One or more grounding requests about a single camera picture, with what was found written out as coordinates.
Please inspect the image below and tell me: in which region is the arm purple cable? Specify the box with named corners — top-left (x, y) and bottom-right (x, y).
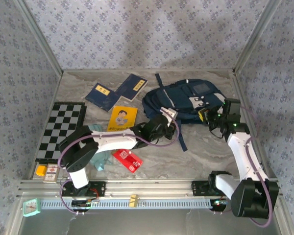
top-left (212, 105), bottom-right (275, 228)
top-left (57, 109), bottom-right (181, 216)

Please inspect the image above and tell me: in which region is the aluminium frame post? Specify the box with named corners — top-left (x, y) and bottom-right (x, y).
top-left (232, 0), bottom-right (284, 75)
top-left (13, 0), bottom-right (64, 75)

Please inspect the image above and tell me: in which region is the aluminium table rail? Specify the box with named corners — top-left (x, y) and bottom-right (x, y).
top-left (17, 178), bottom-right (284, 198)

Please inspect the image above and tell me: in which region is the yellow cartoon cover book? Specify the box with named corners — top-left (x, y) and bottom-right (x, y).
top-left (106, 105), bottom-right (139, 133)

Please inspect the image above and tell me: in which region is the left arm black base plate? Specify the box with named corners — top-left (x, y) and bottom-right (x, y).
top-left (61, 181), bottom-right (106, 198)

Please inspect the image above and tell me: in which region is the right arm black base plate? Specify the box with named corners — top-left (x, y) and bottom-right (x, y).
top-left (191, 180), bottom-right (219, 196)

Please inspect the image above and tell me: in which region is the red card package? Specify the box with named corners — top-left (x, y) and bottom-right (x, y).
top-left (112, 148), bottom-right (144, 174)

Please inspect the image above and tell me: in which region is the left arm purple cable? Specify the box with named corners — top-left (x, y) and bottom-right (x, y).
top-left (57, 109), bottom-right (181, 216)

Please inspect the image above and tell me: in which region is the grey slotted cable duct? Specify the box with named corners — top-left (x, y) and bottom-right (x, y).
top-left (40, 198), bottom-right (215, 210)

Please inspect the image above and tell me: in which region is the aluminium side rail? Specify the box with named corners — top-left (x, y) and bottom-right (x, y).
top-left (231, 72), bottom-right (280, 182)

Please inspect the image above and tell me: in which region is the teal alarm clock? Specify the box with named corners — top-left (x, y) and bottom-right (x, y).
top-left (22, 198), bottom-right (42, 218)

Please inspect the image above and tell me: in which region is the brass bracket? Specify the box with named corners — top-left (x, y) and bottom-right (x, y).
top-left (128, 194), bottom-right (140, 209)

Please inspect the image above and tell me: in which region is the blue book long cream label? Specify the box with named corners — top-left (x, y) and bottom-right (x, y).
top-left (115, 73), bottom-right (148, 102)

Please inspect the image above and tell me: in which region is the blue book short yellow label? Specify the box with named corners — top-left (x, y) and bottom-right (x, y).
top-left (84, 82), bottom-right (122, 113)

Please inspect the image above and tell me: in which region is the black grey chessboard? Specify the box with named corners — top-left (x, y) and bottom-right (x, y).
top-left (35, 102), bottom-right (87, 164)

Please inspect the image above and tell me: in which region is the thin black cable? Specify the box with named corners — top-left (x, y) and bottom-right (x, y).
top-left (209, 128), bottom-right (227, 140)

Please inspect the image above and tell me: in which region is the navy blue backpack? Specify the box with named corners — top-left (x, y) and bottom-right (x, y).
top-left (142, 73), bottom-right (227, 152)

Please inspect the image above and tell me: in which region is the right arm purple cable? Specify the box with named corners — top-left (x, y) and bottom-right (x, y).
top-left (212, 105), bottom-right (275, 228)

